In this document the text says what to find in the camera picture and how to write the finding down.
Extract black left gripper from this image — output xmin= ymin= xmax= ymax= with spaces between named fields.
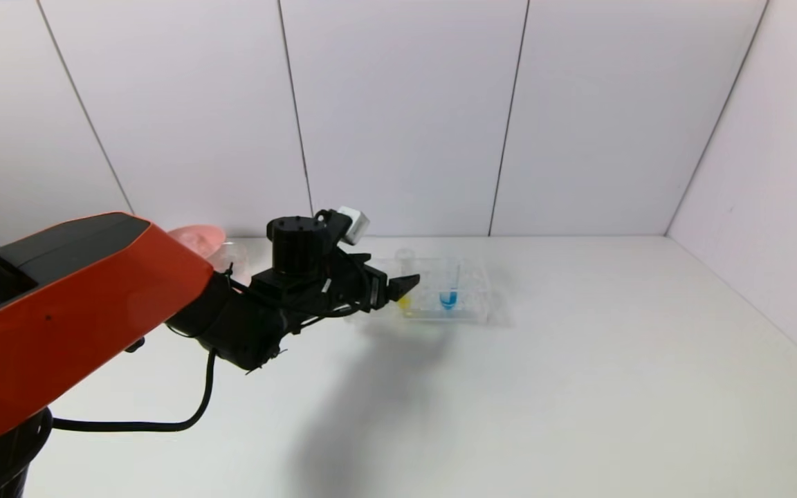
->
xmin=331 ymin=248 xmax=421 ymax=313

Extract test tube with yellow pigment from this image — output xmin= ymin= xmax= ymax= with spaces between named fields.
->
xmin=394 ymin=248 xmax=415 ymax=311

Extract test tube with blue pigment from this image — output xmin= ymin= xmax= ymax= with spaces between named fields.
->
xmin=439 ymin=256 xmax=461 ymax=311

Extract clear acrylic test tube rack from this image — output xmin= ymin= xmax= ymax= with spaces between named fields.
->
xmin=364 ymin=256 xmax=493 ymax=324

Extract clear glass beaker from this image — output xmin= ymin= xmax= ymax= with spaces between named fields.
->
xmin=206 ymin=239 xmax=253 ymax=279

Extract pink plastic bowl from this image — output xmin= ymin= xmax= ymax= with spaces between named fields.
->
xmin=167 ymin=225 xmax=227 ymax=258

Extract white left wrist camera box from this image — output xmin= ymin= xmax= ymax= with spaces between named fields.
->
xmin=336 ymin=205 xmax=371 ymax=246

